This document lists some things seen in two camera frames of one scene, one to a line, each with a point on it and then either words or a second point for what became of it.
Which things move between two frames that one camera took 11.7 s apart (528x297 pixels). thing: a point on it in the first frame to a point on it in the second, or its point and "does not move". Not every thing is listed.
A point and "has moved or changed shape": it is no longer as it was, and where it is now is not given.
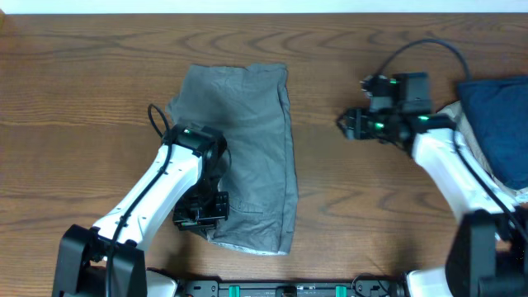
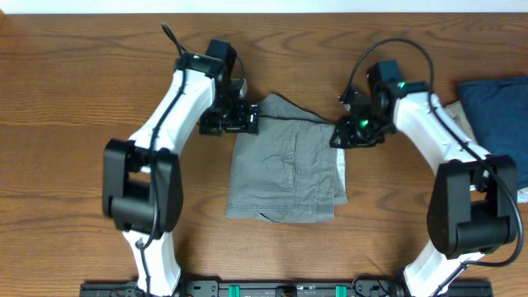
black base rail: (370, 287) does not move
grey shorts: (252, 108) has moved or changed shape
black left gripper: (207, 224) to (240, 124)
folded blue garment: (498, 110) does not move
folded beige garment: (456, 110) does not move
